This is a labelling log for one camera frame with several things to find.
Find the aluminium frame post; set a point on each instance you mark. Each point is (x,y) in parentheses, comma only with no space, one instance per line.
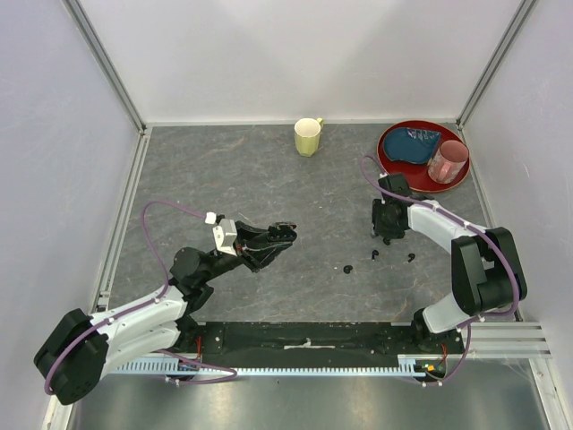
(507,39)
(105,63)

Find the blue ceramic plate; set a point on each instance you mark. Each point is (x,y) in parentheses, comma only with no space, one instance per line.
(411,145)

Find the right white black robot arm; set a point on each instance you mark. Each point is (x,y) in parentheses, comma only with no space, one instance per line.
(486,272)

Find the light blue cable duct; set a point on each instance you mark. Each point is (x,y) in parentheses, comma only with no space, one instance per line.
(161,365)

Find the yellow green mug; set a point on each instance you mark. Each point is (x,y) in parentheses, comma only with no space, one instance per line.
(307,135)

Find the pink patterned cup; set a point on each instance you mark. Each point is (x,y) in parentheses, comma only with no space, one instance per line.
(448,161)

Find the left aluminium frame post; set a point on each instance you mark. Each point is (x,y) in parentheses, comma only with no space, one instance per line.
(105,63)

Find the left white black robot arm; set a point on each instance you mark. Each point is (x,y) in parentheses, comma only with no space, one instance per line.
(84,348)

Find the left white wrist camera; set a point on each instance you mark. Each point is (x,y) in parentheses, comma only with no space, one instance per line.
(224,232)

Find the right aluminium frame post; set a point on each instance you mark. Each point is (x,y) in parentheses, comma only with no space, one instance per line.
(507,39)

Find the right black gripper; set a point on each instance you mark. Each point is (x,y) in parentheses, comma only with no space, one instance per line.
(392,233)

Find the black earbud charging case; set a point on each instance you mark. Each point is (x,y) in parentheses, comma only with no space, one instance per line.
(282,232)

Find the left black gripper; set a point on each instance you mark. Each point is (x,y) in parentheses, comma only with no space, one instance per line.
(247,235)

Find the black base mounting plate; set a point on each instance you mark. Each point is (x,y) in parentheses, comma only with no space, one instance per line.
(311,343)

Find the red round tray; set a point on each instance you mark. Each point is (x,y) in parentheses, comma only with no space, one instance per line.
(417,175)

